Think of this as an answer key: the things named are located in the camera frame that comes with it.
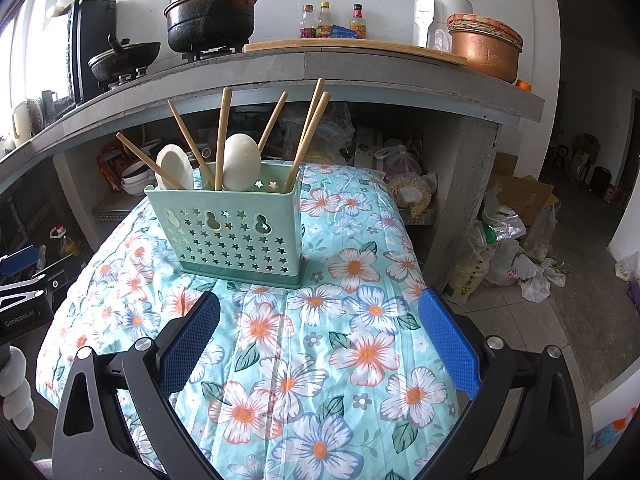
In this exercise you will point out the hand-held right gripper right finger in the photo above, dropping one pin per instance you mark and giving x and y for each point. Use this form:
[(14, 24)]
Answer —
[(450, 340)]

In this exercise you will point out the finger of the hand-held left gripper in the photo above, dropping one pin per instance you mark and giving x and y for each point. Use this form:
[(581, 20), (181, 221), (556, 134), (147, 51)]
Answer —
[(17, 260), (52, 277)]

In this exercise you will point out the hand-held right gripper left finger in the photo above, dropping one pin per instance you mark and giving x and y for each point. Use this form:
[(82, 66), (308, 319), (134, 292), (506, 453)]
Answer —
[(192, 337)]

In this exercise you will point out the green star-cut utensil holder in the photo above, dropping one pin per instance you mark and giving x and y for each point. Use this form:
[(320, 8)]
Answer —
[(225, 240)]

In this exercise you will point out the white rice paddle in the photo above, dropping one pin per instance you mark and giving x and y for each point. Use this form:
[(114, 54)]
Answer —
[(172, 165)]

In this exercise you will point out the beige plastic spoon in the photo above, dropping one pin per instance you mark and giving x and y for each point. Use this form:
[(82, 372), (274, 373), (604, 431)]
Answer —
[(241, 160)]

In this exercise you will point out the person's left hand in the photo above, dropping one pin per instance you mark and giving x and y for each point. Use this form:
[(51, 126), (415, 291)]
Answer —
[(12, 385)]

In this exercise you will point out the red-capped oil bottle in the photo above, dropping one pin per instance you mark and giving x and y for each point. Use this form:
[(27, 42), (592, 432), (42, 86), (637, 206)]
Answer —
[(65, 245)]

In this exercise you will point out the white rice sack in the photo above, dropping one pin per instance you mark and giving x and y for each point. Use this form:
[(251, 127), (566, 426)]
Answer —
[(467, 275)]

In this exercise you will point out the white plastic bag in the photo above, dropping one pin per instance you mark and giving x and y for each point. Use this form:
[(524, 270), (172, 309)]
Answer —
[(515, 270)]

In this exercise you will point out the floral blue blanket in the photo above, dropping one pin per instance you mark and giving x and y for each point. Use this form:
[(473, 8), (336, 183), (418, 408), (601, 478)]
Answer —
[(310, 360)]

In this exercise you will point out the green and white bag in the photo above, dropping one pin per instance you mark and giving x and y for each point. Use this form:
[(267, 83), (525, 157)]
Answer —
[(500, 225)]

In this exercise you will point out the red food packet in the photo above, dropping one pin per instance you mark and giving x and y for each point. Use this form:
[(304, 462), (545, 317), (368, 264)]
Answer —
[(112, 165)]

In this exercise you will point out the stack of white bowls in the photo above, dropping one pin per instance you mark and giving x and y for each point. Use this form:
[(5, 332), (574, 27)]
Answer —
[(137, 177)]

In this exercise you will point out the cream thermos jug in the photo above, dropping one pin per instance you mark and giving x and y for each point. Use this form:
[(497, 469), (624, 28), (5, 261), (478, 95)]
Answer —
[(22, 122)]

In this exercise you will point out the bag of yellow beans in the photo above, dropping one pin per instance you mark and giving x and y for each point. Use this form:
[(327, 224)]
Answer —
[(412, 195)]

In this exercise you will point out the dark mug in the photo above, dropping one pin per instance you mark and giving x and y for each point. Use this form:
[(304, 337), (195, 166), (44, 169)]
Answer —
[(49, 105)]

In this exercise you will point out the cardboard box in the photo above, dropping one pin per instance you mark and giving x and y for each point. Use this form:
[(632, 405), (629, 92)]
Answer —
[(525, 195)]

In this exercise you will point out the pink plastic bag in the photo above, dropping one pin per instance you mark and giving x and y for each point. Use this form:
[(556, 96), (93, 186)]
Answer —
[(400, 160)]

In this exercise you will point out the white carton box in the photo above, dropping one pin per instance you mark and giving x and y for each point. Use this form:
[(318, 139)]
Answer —
[(367, 147)]

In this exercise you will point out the black wok with lid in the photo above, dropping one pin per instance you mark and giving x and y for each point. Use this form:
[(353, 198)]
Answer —
[(125, 57)]

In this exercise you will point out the black splash guard panel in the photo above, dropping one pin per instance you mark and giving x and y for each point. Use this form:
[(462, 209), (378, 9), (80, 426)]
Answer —
[(92, 25)]

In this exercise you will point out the crumpled clear plastic bag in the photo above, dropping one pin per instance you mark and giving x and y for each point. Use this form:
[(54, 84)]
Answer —
[(325, 125)]

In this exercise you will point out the small orange object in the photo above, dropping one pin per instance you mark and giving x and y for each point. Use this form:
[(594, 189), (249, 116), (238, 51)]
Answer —
[(523, 85)]

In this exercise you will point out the gas stove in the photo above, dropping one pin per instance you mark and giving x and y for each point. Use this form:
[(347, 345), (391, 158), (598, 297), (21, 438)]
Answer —
[(215, 51)]

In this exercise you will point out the copper pot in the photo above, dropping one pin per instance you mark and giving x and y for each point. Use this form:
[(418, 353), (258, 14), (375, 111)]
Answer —
[(485, 57)]

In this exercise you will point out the concrete kitchen counter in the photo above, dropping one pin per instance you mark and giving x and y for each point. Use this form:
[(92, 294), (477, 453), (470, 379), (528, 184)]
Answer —
[(325, 67)]

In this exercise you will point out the small clear plastic bag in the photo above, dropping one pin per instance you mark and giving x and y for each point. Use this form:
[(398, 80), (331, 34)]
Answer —
[(442, 40)]

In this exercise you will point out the large black pot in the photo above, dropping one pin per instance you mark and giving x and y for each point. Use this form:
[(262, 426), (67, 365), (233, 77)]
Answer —
[(210, 20)]

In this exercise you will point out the wooden cutting board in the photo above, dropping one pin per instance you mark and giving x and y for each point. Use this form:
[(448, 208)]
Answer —
[(360, 50)]

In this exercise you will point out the woven basket tray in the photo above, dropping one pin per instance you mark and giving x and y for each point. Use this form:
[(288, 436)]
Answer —
[(485, 24)]

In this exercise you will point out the blue seasoning packet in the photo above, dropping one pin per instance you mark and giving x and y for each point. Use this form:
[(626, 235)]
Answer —
[(346, 32)]

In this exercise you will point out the red-capped amber sauce bottle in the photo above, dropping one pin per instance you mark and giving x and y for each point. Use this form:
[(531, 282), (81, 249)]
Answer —
[(357, 24)]

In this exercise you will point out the white electric kettle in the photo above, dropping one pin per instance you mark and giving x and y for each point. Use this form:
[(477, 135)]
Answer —
[(435, 10)]

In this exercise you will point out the yellow-capped sauce bottle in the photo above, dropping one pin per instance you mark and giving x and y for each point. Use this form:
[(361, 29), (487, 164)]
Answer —
[(325, 22)]

